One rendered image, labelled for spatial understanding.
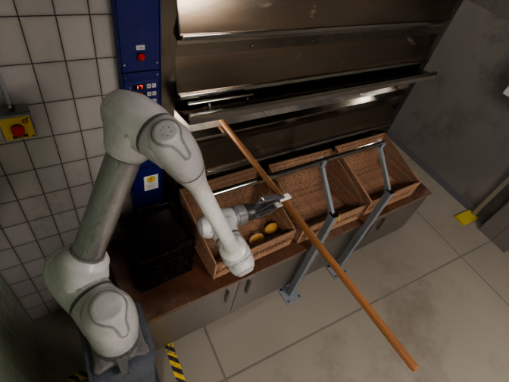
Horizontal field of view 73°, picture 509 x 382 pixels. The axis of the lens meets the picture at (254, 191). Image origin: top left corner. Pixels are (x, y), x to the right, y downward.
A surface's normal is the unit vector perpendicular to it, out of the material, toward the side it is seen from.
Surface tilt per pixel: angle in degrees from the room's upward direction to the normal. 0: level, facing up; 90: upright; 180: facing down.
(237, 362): 0
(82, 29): 90
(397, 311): 0
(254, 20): 70
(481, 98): 90
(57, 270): 59
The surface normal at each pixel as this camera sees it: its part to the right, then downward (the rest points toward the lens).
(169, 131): 0.01, -0.31
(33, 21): 0.51, 0.69
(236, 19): 0.54, 0.41
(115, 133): -0.46, 0.25
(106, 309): 0.26, -0.61
